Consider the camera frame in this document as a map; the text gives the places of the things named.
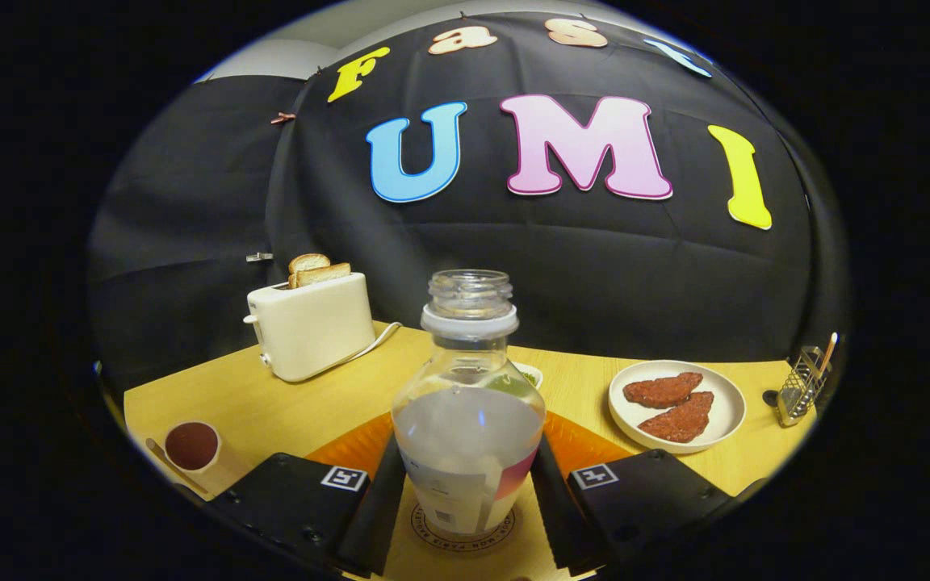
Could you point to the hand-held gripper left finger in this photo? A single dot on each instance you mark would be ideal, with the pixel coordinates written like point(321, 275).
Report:
point(384, 524)

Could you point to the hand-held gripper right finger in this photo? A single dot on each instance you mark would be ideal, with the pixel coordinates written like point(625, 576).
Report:
point(558, 516)

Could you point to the round cork coaster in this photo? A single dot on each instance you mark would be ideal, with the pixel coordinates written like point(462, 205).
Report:
point(465, 543)

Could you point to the clear plastic juice bottle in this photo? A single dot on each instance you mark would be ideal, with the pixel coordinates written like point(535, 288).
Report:
point(469, 440)

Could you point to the wooden table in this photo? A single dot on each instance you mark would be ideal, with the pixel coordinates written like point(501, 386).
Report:
point(312, 403)

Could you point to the white divided seed dish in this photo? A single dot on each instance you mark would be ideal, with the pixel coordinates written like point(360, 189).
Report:
point(530, 376)

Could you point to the red meat patty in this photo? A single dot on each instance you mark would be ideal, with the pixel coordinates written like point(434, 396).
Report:
point(679, 420)
point(663, 390)

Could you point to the white round plate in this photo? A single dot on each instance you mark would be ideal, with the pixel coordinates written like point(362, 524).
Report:
point(727, 411)

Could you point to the cream toaster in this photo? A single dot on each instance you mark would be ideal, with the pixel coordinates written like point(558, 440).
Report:
point(316, 327)

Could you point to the silver clip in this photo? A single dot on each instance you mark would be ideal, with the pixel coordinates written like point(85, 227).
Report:
point(259, 257)

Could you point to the wooden stick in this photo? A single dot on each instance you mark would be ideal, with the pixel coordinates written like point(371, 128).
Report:
point(828, 351)

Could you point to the copper clip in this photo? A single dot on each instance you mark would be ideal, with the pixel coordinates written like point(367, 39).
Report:
point(282, 118)

